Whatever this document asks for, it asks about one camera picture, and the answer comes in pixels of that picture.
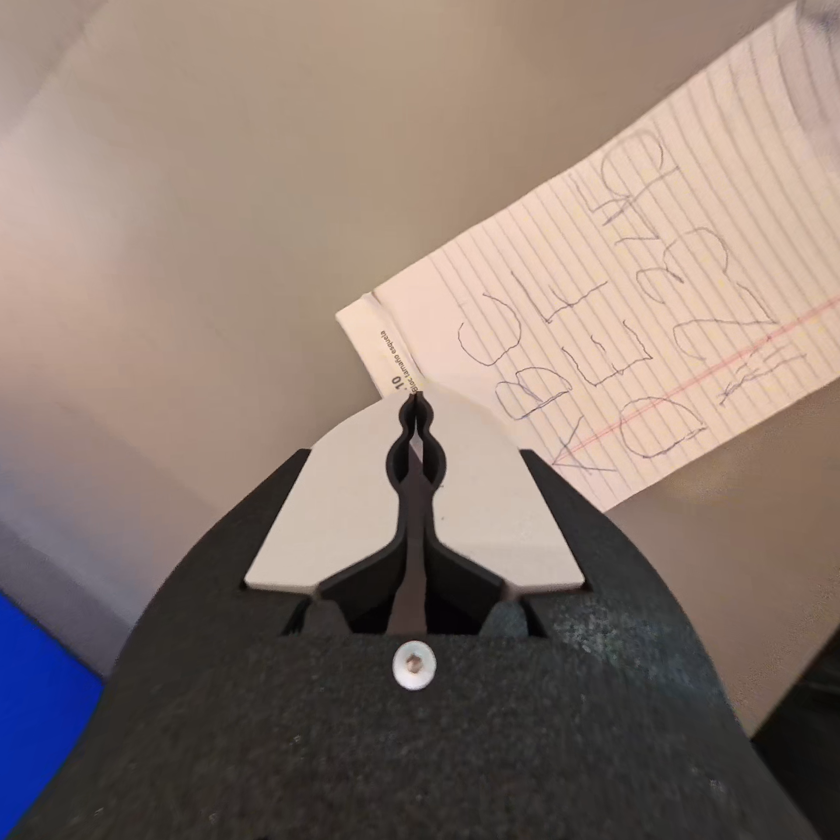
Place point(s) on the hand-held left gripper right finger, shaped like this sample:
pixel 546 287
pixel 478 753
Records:
pixel 505 512

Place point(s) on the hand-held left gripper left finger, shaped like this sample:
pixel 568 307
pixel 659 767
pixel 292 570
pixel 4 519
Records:
pixel 315 512

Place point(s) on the white lined notepad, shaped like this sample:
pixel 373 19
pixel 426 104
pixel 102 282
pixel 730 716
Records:
pixel 656 229

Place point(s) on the bright blue panel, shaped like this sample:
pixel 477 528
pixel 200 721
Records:
pixel 39 722

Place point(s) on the dark cloth garment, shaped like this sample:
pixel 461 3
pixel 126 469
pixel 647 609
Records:
pixel 807 754

